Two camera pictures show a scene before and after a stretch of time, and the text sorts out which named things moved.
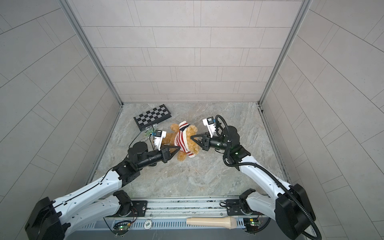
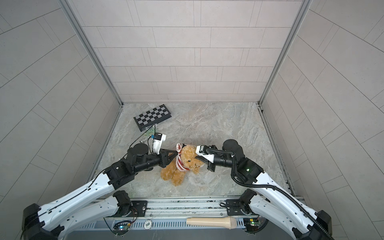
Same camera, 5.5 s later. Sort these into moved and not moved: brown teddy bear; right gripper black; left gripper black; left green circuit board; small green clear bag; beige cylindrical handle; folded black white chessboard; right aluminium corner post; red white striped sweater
Moved: brown teddy bear; right gripper black; red white striped sweater
Not moved: left gripper black; small green clear bag; folded black white chessboard; left green circuit board; right aluminium corner post; beige cylindrical handle
